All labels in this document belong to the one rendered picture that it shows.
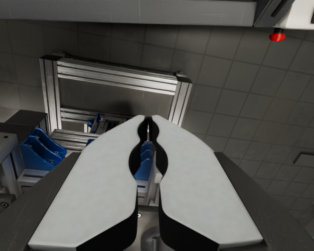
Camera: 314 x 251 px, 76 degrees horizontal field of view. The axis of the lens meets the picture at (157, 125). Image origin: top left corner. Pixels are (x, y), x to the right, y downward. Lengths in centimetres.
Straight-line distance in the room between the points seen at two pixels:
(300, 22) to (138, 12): 27
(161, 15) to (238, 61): 115
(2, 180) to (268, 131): 173
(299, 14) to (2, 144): 66
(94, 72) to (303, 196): 233
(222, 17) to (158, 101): 89
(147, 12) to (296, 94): 154
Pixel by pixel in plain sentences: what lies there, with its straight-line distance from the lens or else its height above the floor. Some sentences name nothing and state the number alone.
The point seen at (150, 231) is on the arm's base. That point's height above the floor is 105.
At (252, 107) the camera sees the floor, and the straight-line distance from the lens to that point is 169.
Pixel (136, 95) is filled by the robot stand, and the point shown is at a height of 21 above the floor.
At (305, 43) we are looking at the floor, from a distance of 170.
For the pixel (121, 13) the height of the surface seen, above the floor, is 95.
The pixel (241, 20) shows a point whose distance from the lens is 43.
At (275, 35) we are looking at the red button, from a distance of 63.
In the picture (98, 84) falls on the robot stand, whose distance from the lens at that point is 125.
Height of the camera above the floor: 135
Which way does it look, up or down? 59 degrees down
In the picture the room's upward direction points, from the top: 176 degrees clockwise
